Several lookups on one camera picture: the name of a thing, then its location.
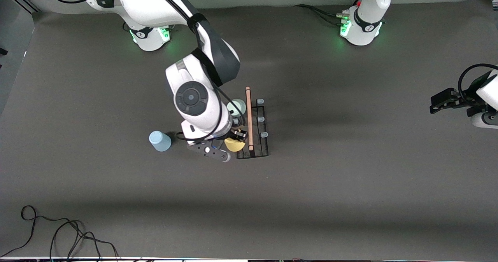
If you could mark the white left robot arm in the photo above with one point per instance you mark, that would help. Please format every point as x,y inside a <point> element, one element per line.
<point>369,5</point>

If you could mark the pale green plastic cup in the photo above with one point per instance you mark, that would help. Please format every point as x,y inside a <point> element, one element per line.
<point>237,108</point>

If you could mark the yellow plastic cup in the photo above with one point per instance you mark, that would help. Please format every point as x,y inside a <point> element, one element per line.
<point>234,145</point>

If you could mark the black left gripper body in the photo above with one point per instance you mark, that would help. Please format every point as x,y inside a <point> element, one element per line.
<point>465,99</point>

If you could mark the dark grey table mat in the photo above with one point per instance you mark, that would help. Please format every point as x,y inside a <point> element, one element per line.
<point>272,215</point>

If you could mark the pale blue plastic cup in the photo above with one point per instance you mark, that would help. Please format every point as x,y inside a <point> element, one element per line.
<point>160,141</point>

